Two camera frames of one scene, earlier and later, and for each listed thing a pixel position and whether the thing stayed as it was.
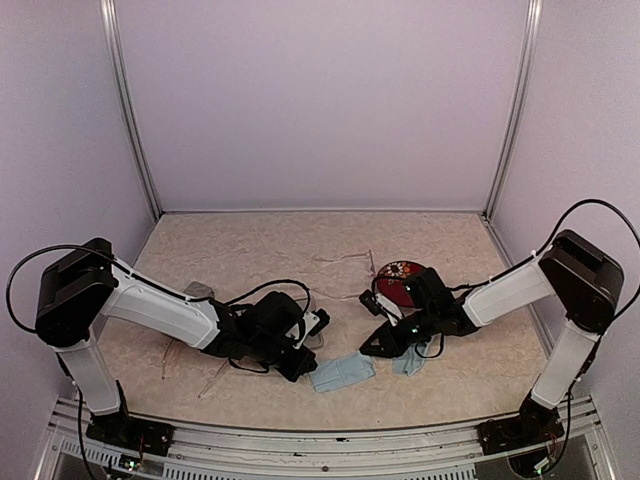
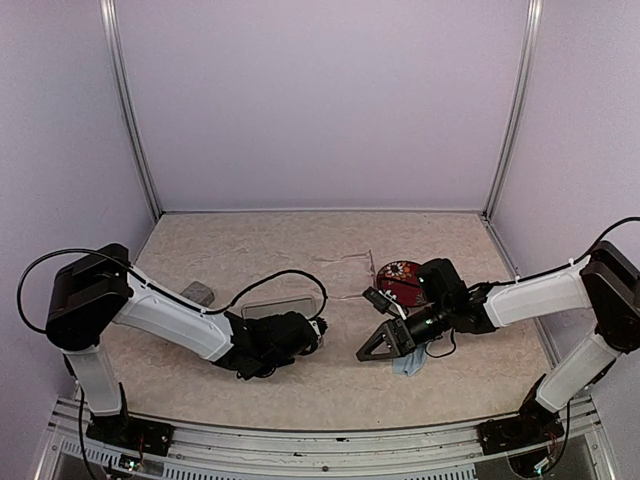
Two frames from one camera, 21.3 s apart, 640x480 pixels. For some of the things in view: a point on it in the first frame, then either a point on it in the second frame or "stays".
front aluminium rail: [439, 453] stays
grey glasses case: [199, 290] stays
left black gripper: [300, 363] -> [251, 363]
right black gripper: [384, 333] stays
